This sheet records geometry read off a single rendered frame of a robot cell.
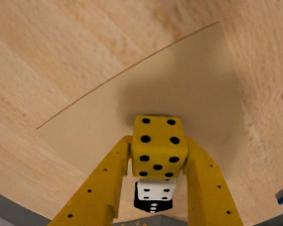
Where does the tan flat mat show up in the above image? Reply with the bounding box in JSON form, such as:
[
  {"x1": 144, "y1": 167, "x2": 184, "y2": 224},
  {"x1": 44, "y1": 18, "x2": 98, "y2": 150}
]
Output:
[{"x1": 34, "y1": 22, "x2": 247, "y2": 181}]

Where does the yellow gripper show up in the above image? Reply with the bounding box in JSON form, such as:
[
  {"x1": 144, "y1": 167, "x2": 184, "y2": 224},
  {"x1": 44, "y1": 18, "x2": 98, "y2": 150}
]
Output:
[{"x1": 47, "y1": 135, "x2": 243, "y2": 226}]

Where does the white die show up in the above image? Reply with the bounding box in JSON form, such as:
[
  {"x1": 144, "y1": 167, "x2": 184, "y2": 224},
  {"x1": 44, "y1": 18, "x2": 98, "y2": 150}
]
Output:
[{"x1": 137, "y1": 178, "x2": 176, "y2": 200}]

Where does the black die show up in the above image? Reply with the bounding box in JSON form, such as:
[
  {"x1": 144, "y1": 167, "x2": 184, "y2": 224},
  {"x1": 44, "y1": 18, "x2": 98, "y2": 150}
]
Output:
[{"x1": 134, "y1": 181, "x2": 173, "y2": 214}]

